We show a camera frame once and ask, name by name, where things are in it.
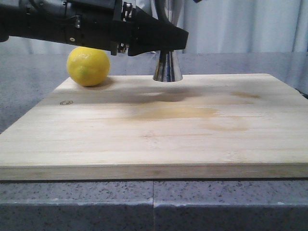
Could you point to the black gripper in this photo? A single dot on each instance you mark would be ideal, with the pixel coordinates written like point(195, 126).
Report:
point(97, 24)

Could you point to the steel cocktail jigger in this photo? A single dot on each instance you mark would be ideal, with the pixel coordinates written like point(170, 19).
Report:
point(168, 68)

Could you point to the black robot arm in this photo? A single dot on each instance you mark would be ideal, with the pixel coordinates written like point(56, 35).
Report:
point(37, 19)

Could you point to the yellow lemon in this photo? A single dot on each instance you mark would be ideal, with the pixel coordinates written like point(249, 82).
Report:
point(88, 66)

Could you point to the wooden cutting board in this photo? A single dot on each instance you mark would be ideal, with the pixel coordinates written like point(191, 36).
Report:
point(205, 126)

